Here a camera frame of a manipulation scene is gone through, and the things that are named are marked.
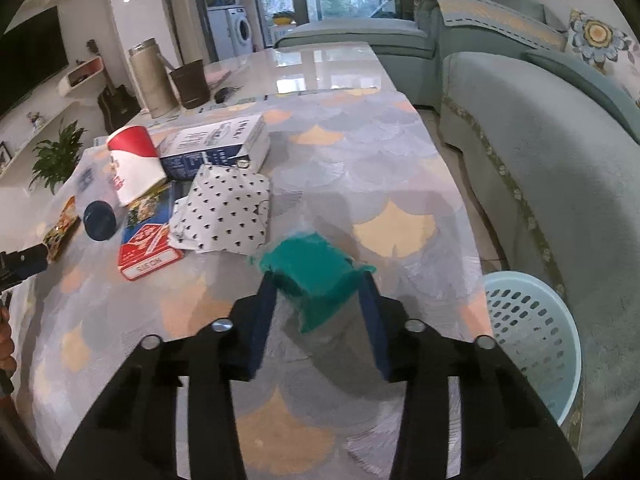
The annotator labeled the black television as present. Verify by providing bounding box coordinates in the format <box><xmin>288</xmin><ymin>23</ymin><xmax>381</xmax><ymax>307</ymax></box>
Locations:
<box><xmin>0</xmin><ymin>7</ymin><xmax>70</xmax><ymax>116</ymax></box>

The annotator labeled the gold thermos bottle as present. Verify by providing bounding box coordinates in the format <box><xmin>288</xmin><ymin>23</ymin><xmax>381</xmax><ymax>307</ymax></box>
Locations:
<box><xmin>128</xmin><ymin>38</ymin><xmax>179</xmax><ymax>119</ymax></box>

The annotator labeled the white wall shelf pink inside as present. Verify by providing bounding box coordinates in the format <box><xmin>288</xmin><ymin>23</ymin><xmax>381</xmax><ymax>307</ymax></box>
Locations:
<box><xmin>57</xmin><ymin>56</ymin><xmax>105</xmax><ymax>97</ymax></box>

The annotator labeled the fan-patterned tablecloth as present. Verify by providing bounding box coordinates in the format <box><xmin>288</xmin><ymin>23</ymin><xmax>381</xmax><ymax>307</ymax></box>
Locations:
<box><xmin>10</xmin><ymin>87</ymin><xmax>496</xmax><ymax>480</ymax></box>

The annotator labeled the brown cup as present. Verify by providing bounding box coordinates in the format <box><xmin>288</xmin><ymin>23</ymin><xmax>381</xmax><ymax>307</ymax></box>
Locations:
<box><xmin>169</xmin><ymin>59</ymin><xmax>211</xmax><ymax>110</ymax></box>

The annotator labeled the clear bottle with blue cap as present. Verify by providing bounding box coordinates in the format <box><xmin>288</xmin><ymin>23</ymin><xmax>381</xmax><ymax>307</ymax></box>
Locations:
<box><xmin>72</xmin><ymin>152</ymin><xmax>117</xmax><ymax>241</ymax></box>

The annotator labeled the person's left hand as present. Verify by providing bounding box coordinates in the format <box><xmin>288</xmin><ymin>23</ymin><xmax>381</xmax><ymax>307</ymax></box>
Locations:
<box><xmin>0</xmin><ymin>306</ymin><xmax>17</xmax><ymax>375</ymax></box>

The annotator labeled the red and white paper cup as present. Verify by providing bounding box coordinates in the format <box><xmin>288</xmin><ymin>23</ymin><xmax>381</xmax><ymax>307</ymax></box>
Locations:
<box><xmin>106</xmin><ymin>125</ymin><xmax>168</xmax><ymax>207</ymax></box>

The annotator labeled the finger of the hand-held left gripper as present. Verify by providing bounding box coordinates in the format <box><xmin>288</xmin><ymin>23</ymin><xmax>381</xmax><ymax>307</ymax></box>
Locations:
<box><xmin>0</xmin><ymin>245</ymin><xmax>49</xmax><ymax>292</ymax></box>

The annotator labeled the black guitar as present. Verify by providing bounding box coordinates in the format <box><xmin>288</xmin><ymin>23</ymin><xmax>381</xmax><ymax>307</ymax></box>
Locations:
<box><xmin>86</xmin><ymin>40</ymin><xmax>142</xmax><ymax>133</ymax></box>

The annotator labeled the white dotted face mask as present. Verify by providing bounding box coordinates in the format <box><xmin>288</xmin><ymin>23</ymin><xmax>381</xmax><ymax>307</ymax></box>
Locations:
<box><xmin>167</xmin><ymin>162</ymin><xmax>272</xmax><ymax>254</ymax></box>

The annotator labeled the green plastic packet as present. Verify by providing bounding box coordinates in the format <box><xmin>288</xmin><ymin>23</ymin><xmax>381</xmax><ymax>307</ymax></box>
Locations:
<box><xmin>250</xmin><ymin>232</ymin><xmax>377</xmax><ymax>333</ymax></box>

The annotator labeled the light blue plastic basket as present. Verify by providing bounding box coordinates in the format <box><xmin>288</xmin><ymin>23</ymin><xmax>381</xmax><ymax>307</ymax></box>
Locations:
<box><xmin>482</xmin><ymin>271</ymin><xmax>583</xmax><ymax>428</ymax></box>

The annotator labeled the orange snack packet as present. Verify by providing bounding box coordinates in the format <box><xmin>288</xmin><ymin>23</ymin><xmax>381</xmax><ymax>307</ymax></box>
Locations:
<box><xmin>42</xmin><ymin>196</ymin><xmax>82</xmax><ymax>261</ymax></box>

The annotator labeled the white washing machine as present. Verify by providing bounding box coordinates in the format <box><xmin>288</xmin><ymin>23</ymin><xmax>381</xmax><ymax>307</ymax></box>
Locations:
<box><xmin>206</xmin><ymin>6</ymin><xmax>254</xmax><ymax>61</ymax></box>

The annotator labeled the red and blue box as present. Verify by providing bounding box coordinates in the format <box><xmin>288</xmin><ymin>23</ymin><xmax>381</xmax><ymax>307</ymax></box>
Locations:
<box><xmin>118</xmin><ymin>182</ymin><xmax>185</xmax><ymax>281</ymax></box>

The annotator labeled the green potted plant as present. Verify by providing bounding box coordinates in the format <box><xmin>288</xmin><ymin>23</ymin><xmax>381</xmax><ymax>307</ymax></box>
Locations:
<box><xmin>30</xmin><ymin>120</ymin><xmax>87</xmax><ymax>193</ymax></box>

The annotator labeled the blue and white carton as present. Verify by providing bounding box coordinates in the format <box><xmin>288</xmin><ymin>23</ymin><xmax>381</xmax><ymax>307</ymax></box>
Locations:
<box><xmin>159</xmin><ymin>114</ymin><xmax>272</xmax><ymax>181</ymax></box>

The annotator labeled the floral pillow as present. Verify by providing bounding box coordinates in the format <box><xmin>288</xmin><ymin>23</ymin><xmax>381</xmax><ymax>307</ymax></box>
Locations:
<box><xmin>565</xmin><ymin>8</ymin><xmax>640</xmax><ymax>106</ymax></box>

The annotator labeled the sofa cover with yellow band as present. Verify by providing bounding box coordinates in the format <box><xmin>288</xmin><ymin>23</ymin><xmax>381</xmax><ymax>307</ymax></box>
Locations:
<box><xmin>432</xmin><ymin>0</ymin><xmax>568</xmax><ymax>51</ymax></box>

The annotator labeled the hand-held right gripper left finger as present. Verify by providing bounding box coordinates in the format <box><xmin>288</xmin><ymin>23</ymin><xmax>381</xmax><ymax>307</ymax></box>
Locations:
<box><xmin>54</xmin><ymin>271</ymin><xmax>279</xmax><ymax>480</ymax></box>

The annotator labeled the white refrigerator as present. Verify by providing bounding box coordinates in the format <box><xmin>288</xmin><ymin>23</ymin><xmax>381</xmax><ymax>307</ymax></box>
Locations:
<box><xmin>104</xmin><ymin>0</ymin><xmax>183</xmax><ymax>68</ymax></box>

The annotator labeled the teal sofa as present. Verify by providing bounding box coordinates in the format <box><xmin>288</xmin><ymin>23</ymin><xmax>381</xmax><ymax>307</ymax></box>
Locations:
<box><xmin>272</xmin><ymin>0</ymin><xmax>640</xmax><ymax>461</ymax></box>

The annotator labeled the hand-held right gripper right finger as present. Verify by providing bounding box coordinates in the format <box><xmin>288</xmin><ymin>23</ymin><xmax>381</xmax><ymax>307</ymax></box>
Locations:
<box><xmin>359</xmin><ymin>271</ymin><xmax>585</xmax><ymax>480</ymax></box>

